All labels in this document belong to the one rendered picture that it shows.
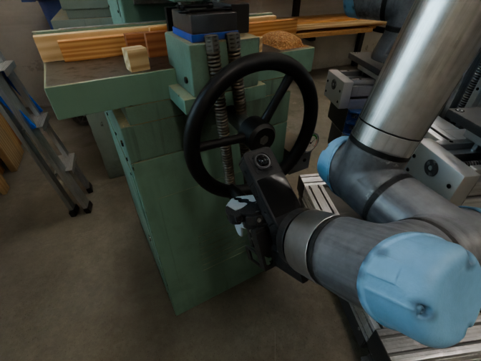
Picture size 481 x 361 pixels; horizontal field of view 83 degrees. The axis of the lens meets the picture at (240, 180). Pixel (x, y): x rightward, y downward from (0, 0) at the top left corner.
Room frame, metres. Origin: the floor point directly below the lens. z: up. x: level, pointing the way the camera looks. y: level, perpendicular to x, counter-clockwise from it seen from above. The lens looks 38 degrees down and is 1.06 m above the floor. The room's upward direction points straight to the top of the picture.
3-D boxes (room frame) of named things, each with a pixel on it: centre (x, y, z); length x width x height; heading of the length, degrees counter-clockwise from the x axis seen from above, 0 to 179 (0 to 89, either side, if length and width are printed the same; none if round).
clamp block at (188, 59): (0.58, 0.06, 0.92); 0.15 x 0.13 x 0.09; 120
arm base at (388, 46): (0.96, -0.51, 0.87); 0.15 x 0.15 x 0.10
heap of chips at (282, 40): (0.80, -0.11, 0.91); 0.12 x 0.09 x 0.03; 30
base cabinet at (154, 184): (0.86, 0.20, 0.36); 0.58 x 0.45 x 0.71; 30
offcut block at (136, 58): (0.57, 0.20, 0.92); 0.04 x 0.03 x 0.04; 127
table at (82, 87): (0.66, 0.10, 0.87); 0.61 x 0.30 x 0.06; 120
